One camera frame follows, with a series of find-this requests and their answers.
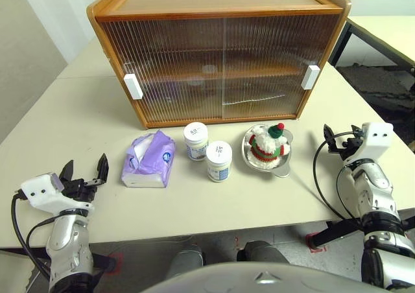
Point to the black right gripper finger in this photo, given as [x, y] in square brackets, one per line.
[330, 140]
[356, 131]

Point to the grey robot torso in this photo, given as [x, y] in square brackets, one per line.
[259, 280]

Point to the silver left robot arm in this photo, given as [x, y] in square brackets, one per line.
[68, 241]

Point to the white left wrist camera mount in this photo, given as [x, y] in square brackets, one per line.
[42, 192]

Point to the beige table with black frame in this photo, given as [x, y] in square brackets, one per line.
[382, 33]

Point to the purple tissue pack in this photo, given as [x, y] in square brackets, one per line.
[155, 163]

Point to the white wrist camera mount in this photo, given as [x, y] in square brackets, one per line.
[42, 192]
[376, 137]

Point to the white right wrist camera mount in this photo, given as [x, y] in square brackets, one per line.
[376, 137]

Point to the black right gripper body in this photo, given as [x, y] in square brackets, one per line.
[348, 147]

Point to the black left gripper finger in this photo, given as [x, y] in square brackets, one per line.
[102, 170]
[66, 173]

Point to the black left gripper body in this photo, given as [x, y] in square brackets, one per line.
[78, 189]

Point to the knitted white doll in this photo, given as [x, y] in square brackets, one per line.
[266, 147]

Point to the ribbed clear sliding door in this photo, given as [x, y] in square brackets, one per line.
[162, 46]
[275, 46]

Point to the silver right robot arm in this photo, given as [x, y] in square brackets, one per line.
[373, 189]

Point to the wooden cabinet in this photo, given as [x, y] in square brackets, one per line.
[210, 1]

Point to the black work table frame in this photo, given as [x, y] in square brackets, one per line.
[337, 231]

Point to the white lidded jar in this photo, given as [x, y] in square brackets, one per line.
[195, 137]
[219, 163]

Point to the metal bowl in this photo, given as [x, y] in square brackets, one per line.
[282, 171]

